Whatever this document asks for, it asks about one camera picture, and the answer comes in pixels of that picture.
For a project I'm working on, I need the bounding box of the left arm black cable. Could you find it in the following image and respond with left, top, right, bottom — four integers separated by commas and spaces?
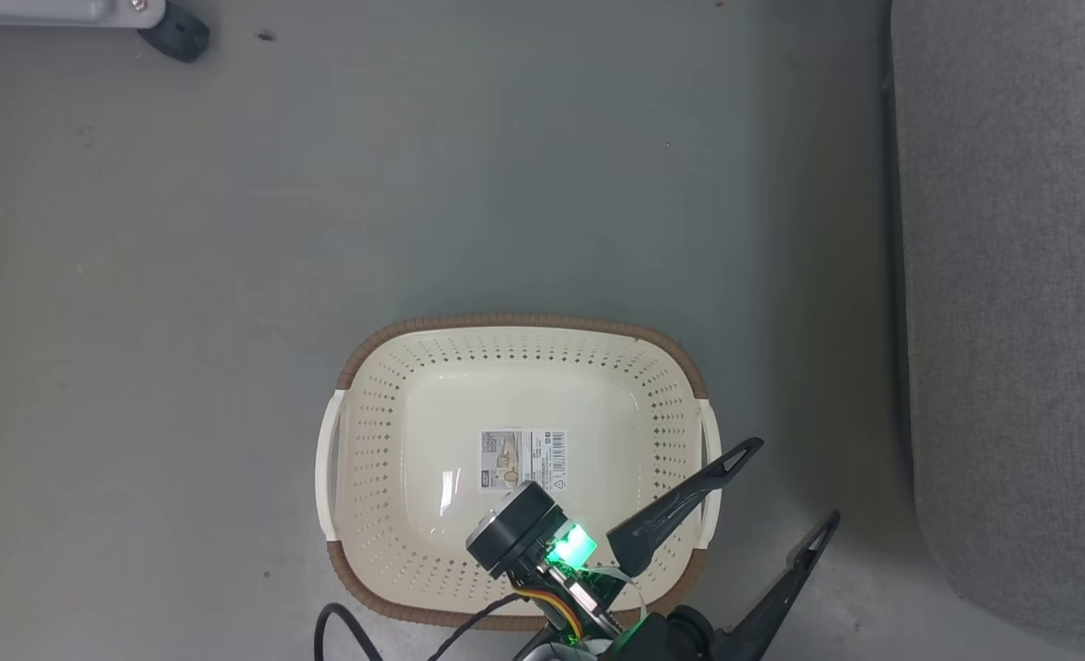
312, 592, 530, 661

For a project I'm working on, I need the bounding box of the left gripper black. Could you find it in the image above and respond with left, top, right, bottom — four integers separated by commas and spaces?
465, 437, 843, 661

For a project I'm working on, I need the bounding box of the grey fabric sofa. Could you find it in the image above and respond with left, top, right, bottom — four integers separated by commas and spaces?
889, 0, 1085, 644

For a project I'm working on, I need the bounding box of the grey metal frame post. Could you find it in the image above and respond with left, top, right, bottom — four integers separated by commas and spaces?
0, 0, 167, 28

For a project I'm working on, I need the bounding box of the printed barcode sticker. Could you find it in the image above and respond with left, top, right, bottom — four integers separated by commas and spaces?
479, 429, 568, 494

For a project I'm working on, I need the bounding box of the cream perforated laundry basket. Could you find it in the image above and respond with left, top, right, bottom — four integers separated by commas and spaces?
315, 315, 722, 633

